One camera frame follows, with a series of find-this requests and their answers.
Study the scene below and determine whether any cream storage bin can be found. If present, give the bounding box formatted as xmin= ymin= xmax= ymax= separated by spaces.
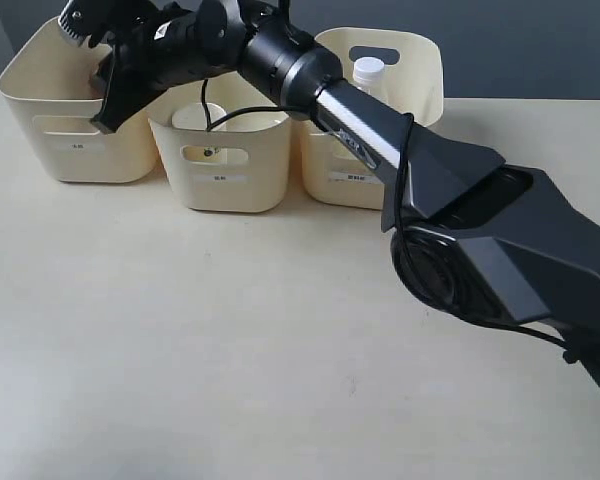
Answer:
xmin=300 ymin=27 xmax=444 ymax=210
xmin=147 ymin=82 xmax=292 ymax=213
xmin=0 ymin=17 xmax=158 ymax=183

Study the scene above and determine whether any cream right storage bin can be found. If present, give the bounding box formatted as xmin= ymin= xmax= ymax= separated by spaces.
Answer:
xmin=300 ymin=27 xmax=444 ymax=210

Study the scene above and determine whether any white paper cup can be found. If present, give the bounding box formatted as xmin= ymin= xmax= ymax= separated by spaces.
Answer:
xmin=171 ymin=102 xmax=229 ymax=165

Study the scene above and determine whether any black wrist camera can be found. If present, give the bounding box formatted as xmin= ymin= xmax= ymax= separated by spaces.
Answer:
xmin=57 ymin=0 xmax=158 ymax=48

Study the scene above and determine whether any cream left storage bin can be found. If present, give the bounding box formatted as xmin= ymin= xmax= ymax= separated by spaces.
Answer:
xmin=0 ymin=17 xmax=158 ymax=183

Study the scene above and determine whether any clear plastic bottle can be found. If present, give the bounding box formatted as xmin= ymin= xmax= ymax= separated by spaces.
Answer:
xmin=352 ymin=56 xmax=387 ymax=101

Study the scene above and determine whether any cream middle storage bin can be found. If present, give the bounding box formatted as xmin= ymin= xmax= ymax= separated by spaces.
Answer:
xmin=147 ymin=82 xmax=292 ymax=213

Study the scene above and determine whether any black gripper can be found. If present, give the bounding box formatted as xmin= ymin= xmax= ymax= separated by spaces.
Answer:
xmin=89 ymin=1 xmax=245 ymax=134

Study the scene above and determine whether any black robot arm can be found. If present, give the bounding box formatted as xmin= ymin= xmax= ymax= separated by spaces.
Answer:
xmin=76 ymin=1 xmax=600 ymax=387

